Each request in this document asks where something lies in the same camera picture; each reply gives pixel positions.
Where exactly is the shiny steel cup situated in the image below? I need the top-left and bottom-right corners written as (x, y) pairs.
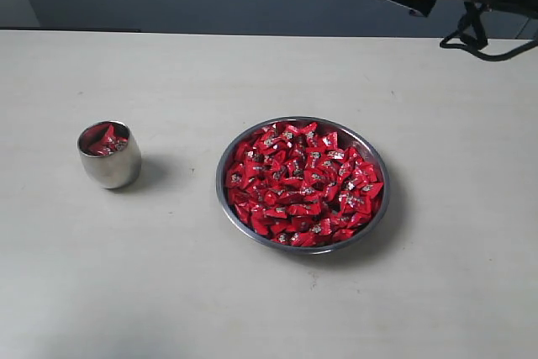
top-left (77, 120), bottom-right (142, 189)

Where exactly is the pile of red wrapped candies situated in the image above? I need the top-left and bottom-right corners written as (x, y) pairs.
top-left (223, 121), bottom-right (385, 248)

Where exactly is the round steel plate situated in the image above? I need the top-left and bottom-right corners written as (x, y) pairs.
top-left (215, 115), bottom-right (392, 256)

